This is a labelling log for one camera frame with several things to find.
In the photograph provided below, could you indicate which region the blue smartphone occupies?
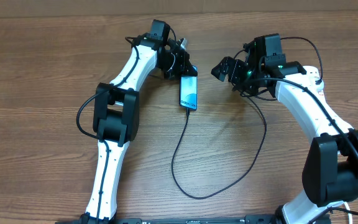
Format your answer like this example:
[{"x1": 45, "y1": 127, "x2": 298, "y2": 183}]
[{"x1": 180, "y1": 76, "x2": 198, "y2": 111}]

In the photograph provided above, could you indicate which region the black charging cable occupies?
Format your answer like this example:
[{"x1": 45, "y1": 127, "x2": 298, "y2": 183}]
[{"x1": 170, "y1": 37, "x2": 324, "y2": 200}]

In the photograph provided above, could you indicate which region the white power strip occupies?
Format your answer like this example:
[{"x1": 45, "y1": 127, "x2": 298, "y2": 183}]
[{"x1": 303, "y1": 65, "x2": 326, "y2": 103}]

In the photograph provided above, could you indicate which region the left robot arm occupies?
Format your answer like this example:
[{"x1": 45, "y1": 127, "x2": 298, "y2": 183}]
[{"x1": 78, "y1": 20, "x2": 198, "y2": 223}]

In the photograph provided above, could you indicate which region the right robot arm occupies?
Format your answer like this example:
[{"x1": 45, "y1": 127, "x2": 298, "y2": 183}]
[{"x1": 211, "y1": 34, "x2": 358, "y2": 223}]

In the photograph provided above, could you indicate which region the white charger adapter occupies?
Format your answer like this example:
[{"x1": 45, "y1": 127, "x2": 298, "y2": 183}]
[{"x1": 314, "y1": 78, "x2": 324, "y2": 95}]

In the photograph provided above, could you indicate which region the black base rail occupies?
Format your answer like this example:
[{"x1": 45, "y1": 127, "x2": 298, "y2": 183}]
[{"x1": 54, "y1": 213, "x2": 332, "y2": 224}]

